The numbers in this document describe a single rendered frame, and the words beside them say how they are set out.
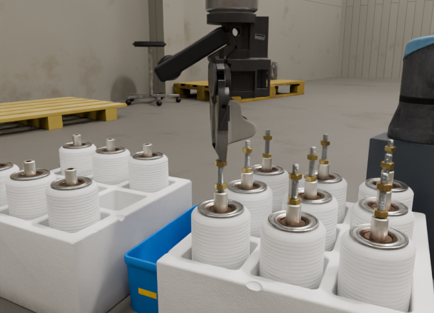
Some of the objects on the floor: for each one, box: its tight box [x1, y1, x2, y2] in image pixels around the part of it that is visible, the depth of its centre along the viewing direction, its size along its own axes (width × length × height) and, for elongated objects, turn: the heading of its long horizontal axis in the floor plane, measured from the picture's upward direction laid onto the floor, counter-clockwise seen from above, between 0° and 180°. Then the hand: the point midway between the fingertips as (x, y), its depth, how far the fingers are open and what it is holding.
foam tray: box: [0, 168, 192, 313], centre depth 95 cm, size 39×39×18 cm
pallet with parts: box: [174, 61, 305, 103], centre depth 457 cm, size 135×94×38 cm
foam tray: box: [156, 202, 434, 313], centre depth 73 cm, size 39×39×18 cm
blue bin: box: [124, 205, 198, 313], centre depth 88 cm, size 30×11×12 cm, turn 154°
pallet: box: [0, 97, 127, 130], centre depth 285 cm, size 121×84×11 cm
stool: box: [125, 41, 181, 106], centre depth 390 cm, size 53×56×59 cm
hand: (216, 150), depth 61 cm, fingers open, 3 cm apart
